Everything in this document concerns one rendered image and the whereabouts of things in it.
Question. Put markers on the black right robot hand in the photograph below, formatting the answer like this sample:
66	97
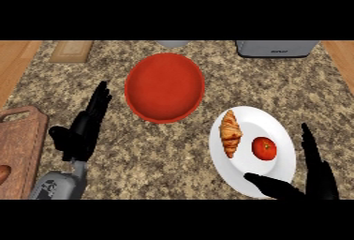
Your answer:
317	178

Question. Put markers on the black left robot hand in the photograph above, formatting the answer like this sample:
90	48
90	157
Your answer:
82	131

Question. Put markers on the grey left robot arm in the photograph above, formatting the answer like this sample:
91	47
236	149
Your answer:
62	184

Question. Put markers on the white plate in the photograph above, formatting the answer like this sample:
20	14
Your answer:
258	156

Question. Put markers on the red tomato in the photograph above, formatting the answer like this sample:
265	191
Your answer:
264	148

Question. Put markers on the red bowl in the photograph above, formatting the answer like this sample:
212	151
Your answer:
163	87

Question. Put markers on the brown wooden cutting board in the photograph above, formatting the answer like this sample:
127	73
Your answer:
20	150

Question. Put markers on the brown round food item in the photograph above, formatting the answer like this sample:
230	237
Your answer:
3	174

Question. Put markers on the golden croissant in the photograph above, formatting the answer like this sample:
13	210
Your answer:
230	134

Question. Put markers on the tan wooden block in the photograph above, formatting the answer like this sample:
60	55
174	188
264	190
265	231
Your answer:
71	51

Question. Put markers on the pale grey round object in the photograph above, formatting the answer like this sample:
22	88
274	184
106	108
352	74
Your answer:
172	43

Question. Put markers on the grey toaster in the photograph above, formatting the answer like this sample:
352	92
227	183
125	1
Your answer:
276	48

